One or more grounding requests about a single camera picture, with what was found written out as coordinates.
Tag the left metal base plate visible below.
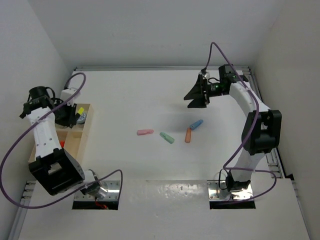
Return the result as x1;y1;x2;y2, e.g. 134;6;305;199
73;180;121;202

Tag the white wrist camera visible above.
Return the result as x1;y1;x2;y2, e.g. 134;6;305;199
199;68;210;79
60;87;81;106

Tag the pastel green correction tape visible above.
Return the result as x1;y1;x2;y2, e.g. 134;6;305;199
159;132;175;144

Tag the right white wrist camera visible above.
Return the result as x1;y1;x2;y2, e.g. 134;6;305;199
199;68;210;79

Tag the pastel blue correction tape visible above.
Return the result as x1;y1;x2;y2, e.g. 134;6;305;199
189;119;204;131

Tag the pastel pink correction tape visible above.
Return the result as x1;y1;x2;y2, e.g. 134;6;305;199
136;129;154;136

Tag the wooden divided tray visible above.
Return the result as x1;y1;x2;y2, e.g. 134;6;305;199
27;103;94;164

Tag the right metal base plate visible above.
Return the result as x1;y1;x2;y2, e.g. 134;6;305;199
207;180;254;202

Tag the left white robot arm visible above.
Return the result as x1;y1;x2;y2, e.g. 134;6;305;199
20;86;100;196

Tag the aluminium frame rail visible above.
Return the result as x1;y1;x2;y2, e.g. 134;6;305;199
70;69;272;181

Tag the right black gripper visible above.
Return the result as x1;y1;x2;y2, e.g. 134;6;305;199
184;75;228;109

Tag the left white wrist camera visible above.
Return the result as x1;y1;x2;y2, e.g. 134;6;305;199
60;87;81;106

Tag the metal base plate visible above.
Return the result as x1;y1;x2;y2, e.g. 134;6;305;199
73;180;121;202
207;180;254;202

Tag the yellow capped black highlighter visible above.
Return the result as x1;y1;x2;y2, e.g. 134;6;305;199
77;107;85;116

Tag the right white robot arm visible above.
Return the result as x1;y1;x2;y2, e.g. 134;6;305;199
183;64;282;192

